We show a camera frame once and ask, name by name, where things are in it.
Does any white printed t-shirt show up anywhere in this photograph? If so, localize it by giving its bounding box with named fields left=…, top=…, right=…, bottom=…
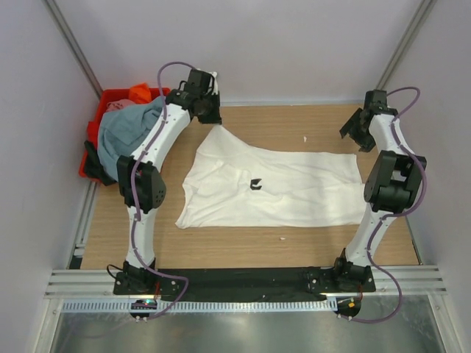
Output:
left=176, top=126, right=366, bottom=229

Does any left aluminium frame post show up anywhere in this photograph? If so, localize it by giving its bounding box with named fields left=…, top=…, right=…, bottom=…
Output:
left=41, top=0, right=103, bottom=99

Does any pink t-shirt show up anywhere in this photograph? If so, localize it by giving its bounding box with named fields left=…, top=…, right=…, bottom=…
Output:
left=105, top=99, right=135, bottom=113

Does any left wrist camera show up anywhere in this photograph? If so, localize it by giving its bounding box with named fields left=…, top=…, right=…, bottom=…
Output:
left=202, top=71, right=219, bottom=95

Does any aluminium frame post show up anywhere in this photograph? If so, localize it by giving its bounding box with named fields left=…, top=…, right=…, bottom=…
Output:
left=41, top=0, right=103, bottom=99
left=375, top=0, right=437, bottom=90

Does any red plastic bin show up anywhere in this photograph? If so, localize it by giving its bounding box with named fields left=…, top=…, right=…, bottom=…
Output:
left=79, top=83, right=170, bottom=186

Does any orange t-shirt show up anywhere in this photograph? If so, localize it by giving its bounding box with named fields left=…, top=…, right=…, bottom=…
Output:
left=128, top=82, right=152, bottom=104

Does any slotted cable duct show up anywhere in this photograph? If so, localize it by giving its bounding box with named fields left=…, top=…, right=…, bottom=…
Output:
left=62, top=298, right=337, bottom=314

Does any aluminium frame rail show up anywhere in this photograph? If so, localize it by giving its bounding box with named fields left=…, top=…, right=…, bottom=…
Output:
left=44, top=265, right=447, bottom=299

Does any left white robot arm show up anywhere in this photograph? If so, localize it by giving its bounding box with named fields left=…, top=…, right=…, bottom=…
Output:
left=116, top=68, right=222, bottom=294

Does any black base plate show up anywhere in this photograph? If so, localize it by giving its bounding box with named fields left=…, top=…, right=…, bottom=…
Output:
left=113, top=266, right=376, bottom=303

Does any right aluminium frame post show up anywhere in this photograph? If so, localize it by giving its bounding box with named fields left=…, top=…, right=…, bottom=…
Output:
left=375, top=0, right=437, bottom=90

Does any black t-shirt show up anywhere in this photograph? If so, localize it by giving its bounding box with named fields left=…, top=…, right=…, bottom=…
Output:
left=83, top=140, right=116, bottom=186

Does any blue-grey t-shirt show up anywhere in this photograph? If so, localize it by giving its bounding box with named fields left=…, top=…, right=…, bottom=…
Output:
left=97, top=97, right=163, bottom=181

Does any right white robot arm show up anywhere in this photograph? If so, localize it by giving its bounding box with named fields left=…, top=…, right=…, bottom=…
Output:
left=331, top=90, right=427, bottom=291

